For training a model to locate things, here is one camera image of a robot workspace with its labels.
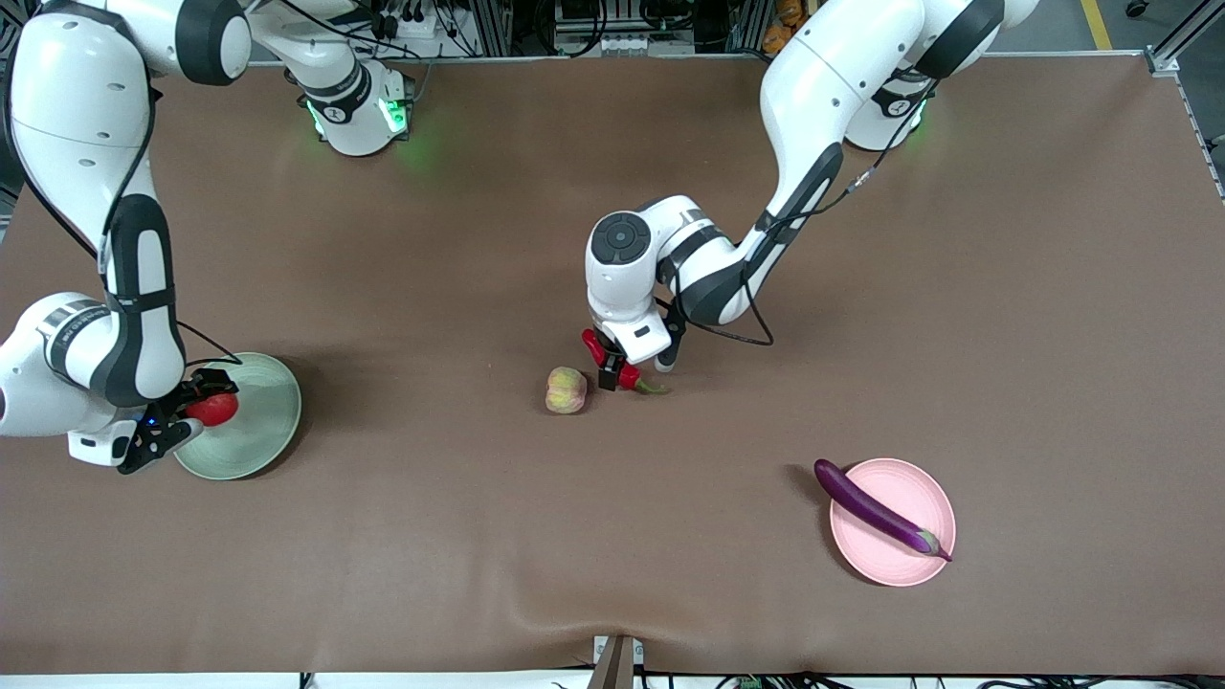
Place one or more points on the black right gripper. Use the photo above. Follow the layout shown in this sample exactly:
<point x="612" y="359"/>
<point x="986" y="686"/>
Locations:
<point x="188" y="392"/>

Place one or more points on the red pomegranate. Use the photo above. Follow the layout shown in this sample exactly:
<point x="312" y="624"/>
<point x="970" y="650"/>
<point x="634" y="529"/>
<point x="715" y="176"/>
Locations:
<point x="215" y="410"/>

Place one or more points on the red chili pepper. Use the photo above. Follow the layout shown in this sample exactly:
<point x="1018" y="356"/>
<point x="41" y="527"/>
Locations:
<point x="591" y="344"/>

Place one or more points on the yellow pink peach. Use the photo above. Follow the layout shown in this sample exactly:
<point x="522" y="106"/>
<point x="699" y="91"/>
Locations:
<point x="566" y="390"/>

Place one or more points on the purple eggplant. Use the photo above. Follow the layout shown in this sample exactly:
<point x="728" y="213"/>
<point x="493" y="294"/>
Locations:
<point x="871" y="507"/>

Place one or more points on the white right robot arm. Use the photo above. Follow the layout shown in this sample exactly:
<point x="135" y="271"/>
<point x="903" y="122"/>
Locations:
<point x="86" y="96"/>

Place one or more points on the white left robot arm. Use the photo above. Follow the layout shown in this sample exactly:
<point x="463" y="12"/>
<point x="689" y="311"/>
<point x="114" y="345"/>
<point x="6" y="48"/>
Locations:
<point x="813" y="86"/>

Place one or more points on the pale green plate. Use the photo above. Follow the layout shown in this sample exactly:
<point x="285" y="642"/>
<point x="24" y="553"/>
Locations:
<point x="258" y="421"/>

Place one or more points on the brown table cloth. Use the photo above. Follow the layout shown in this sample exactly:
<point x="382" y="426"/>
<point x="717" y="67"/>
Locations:
<point x="612" y="536"/>

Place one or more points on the pink plate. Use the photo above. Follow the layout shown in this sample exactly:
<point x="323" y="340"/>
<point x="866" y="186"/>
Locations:
<point x="861" y="555"/>

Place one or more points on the white socket strip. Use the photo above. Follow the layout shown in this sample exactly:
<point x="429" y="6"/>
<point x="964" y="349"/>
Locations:
<point x="627" y="44"/>

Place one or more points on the orange lumpy items heap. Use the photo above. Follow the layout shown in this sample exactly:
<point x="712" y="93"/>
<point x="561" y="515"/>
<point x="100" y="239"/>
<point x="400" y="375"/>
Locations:
<point x="777" y="38"/>

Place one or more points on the white power strip black plugs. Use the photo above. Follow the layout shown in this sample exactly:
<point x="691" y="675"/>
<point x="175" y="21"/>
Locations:
<point x="421" y="27"/>

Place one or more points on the grey table clamp bracket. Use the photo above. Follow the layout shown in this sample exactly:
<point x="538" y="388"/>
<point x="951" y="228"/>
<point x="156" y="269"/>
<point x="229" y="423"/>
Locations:
<point x="615" y="665"/>

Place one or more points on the aluminium frame profile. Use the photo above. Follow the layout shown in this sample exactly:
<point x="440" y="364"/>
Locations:
<point x="493" y="24"/>
<point x="1187" y="38"/>
<point x="746" y="24"/>

